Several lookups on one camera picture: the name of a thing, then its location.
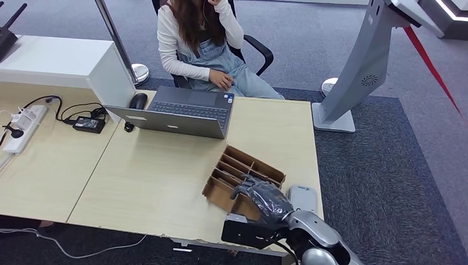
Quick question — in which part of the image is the person's right hand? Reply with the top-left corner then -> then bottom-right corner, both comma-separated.
208,69 -> 235,92

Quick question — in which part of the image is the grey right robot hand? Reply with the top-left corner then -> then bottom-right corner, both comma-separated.
230,174 -> 294,225

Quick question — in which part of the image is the pale grey card reader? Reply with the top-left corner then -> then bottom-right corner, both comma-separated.
288,185 -> 318,214

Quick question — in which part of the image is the brown wooden card organizer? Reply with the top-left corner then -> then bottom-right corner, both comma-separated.
202,145 -> 287,224

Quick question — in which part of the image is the person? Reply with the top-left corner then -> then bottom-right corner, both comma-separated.
157,0 -> 285,100

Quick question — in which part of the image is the black office chair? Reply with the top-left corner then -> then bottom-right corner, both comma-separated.
151,0 -> 275,88

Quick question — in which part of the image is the grey laptop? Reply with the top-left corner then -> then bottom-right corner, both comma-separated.
104,86 -> 236,140

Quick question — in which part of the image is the black computer mouse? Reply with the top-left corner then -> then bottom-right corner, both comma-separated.
129,93 -> 149,111

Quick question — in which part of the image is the round chrome stanchion base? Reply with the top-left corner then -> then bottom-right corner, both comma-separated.
321,77 -> 339,98

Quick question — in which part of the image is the black power adapter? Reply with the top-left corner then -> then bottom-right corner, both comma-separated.
72,116 -> 107,135

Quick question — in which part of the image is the grey kiosk stand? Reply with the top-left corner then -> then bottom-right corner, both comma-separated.
311,0 -> 445,134

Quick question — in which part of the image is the white desk cabinet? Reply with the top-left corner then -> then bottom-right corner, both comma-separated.
0,35 -> 137,123

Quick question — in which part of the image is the white charger block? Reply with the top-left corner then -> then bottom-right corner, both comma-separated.
10,109 -> 38,130

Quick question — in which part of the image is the red barrier belt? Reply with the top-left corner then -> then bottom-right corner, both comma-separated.
403,26 -> 463,116

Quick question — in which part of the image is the white power strip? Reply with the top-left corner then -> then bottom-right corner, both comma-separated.
2,105 -> 49,156

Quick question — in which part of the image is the black router with antenna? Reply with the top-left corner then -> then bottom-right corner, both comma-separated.
0,2 -> 28,61

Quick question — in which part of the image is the dark platform with light strip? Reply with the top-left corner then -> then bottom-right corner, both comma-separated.
418,0 -> 468,41

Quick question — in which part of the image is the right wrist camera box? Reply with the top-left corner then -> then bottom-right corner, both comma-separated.
221,214 -> 290,250

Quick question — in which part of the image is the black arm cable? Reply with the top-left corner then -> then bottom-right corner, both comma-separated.
270,239 -> 301,265

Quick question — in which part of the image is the grey desk frame rail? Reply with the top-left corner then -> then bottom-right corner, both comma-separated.
169,237 -> 293,265

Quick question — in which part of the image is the chrome stanchion post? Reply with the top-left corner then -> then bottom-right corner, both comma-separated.
94,0 -> 151,88

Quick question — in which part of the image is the black power cable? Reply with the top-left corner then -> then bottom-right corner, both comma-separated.
22,96 -> 109,125

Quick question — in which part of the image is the white floor cable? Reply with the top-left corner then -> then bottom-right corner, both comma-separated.
0,228 -> 148,261

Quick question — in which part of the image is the black wall plug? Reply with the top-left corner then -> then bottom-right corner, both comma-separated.
2,124 -> 24,140

